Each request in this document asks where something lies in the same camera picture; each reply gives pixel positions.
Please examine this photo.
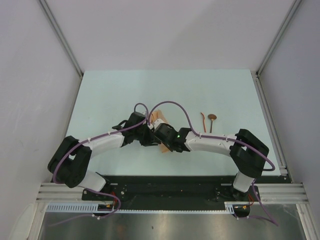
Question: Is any peach cloth napkin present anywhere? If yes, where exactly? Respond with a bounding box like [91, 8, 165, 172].
[150, 109, 170, 153]

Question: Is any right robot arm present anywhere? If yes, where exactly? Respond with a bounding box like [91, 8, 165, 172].
[153, 119, 270, 201]

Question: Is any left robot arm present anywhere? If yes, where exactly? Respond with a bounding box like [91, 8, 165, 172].
[47, 111, 158, 200]

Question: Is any orange fork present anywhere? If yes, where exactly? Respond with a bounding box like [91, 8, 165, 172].
[200, 112, 207, 133]

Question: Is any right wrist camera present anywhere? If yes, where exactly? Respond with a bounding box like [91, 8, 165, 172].
[148, 118, 166, 131]

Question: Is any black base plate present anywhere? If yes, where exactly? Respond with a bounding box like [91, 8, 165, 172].
[81, 176, 288, 211]

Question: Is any slotted cable duct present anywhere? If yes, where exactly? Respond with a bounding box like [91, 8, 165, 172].
[46, 201, 251, 216]

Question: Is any right aluminium frame post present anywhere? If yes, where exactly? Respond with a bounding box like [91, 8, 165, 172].
[256, 0, 303, 76]

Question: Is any aluminium frame post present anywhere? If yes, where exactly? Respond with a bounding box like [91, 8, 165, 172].
[37, 0, 84, 80]
[256, 0, 303, 76]

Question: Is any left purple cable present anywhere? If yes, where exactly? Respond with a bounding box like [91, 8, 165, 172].
[48, 102, 151, 226]

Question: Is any purple cable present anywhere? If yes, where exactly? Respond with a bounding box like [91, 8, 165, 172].
[48, 102, 151, 226]
[147, 100, 279, 226]

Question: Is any aluminium front rail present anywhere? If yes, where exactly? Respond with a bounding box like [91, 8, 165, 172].
[35, 183, 309, 204]

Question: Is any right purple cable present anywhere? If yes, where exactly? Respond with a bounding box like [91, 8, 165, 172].
[147, 100, 279, 226]

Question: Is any left aluminium frame post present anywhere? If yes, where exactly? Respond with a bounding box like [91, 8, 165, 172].
[37, 0, 84, 80]

